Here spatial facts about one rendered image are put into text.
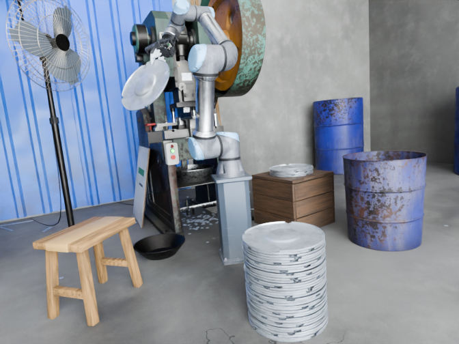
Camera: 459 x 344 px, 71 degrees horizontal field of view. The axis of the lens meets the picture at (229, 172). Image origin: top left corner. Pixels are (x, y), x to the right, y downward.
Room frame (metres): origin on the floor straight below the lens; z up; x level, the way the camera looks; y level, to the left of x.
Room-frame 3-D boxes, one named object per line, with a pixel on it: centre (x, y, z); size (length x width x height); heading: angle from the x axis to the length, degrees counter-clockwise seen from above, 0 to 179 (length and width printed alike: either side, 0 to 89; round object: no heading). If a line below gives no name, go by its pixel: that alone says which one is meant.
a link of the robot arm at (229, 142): (1.68, 0.00, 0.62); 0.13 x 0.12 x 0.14; 117
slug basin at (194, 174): (2.43, 0.28, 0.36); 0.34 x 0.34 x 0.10
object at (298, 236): (1.10, -0.17, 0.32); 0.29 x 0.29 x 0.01
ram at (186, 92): (2.39, 0.26, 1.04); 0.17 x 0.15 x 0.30; 26
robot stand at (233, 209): (1.68, 0.00, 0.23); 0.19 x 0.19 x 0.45; 9
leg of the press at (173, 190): (2.44, 0.58, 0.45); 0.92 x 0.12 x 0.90; 26
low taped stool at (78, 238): (1.33, 0.62, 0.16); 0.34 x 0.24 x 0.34; 160
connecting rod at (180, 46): (2.43, 0.28, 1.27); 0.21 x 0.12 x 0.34; 26
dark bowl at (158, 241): (1.80, 0.44, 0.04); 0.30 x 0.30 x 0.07
